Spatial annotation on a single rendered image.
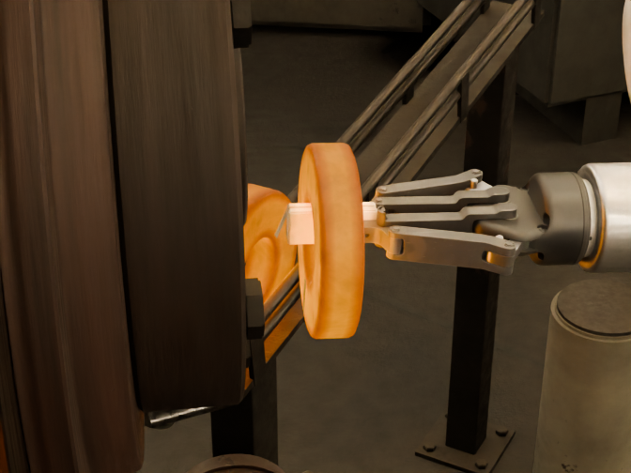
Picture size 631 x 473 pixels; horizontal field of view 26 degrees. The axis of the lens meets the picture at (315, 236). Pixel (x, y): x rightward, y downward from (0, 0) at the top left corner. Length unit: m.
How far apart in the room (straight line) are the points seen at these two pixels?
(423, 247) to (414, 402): 1.20
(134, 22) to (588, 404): 1.14
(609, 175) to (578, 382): 0.51
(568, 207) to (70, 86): 0.66
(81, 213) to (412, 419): 1.75
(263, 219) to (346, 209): 0.24
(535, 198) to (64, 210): 0.67
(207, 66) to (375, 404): 1.75
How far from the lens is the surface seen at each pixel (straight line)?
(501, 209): 1.08
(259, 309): 0.56
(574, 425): 1.62
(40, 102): 0.46
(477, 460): 2.12
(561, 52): 2.89
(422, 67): 1.66
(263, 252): 1.30
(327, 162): 1.04
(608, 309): 1.58
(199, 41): 0.51
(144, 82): 0.51
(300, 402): 2.24
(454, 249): 1.05
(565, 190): 1.09
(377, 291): 2.50
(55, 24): 0.48
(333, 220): 1.01
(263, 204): 1.24
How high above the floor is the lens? 1.40
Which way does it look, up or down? 32 degrees down
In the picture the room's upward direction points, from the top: straight up
